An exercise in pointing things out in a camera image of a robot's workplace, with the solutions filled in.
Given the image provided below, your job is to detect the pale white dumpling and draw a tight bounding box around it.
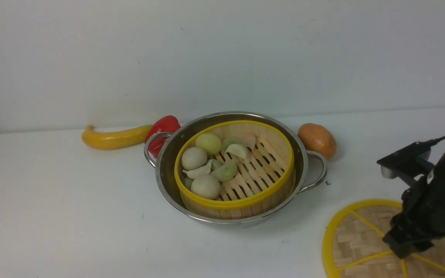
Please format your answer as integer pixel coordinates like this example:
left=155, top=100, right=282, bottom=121
left=182, top=160, right=212, bottom=180

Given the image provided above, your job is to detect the yellow bamboo steamer basket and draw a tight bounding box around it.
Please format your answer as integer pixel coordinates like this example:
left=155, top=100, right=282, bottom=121
left=174, top=120, right=296, bottom=220

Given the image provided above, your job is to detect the pink tinted dumpling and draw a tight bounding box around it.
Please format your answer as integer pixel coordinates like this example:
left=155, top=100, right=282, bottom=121
left=221, top=133, right=257, bottom=153

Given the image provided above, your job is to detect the yellow rimmed woven steamer lid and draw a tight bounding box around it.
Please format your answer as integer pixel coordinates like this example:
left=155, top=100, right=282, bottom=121
left=322, top=199, right=445, bottom=278

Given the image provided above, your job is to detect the yellow-green round bun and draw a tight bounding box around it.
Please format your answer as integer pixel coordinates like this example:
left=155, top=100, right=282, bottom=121
left=195, top=133, right=223, bottom=156

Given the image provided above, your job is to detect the brown potato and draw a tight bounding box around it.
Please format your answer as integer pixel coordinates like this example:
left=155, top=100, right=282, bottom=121
left=298, top=123, right=337, bottom=160

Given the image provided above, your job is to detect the yellow squash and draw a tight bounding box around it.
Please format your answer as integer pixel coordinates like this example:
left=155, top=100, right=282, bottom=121
left=81, top=125, right=153, bottom=150

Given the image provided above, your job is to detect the red bell pepper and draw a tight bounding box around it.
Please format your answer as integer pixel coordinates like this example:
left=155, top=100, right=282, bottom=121
left=145, top=115, right=180, bottom=159

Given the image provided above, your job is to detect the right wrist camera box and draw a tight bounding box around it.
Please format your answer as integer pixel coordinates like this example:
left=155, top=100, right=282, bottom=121
left=377, top=140, right=436, bottom=183

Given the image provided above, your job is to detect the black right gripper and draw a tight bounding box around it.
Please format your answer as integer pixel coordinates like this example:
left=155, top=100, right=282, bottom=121
left=382, top=212, right=445, bottom=259

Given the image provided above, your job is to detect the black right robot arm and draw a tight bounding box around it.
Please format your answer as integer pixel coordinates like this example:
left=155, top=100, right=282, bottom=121
left=377, top=136, right=445, bottom=259

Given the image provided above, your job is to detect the green dumpling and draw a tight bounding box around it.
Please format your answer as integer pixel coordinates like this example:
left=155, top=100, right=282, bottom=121
left=210, top=160, right=238, bottom=183

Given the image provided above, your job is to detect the stainless steel pot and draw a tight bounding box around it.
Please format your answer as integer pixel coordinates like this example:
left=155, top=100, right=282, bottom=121
left=143, top=111, right=328, bottom=225

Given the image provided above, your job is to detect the white round bun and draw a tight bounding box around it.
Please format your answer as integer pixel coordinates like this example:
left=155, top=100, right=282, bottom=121
left=191, top=174, right=221, bottom=200
left=181, top=147, right=208, bottom=171

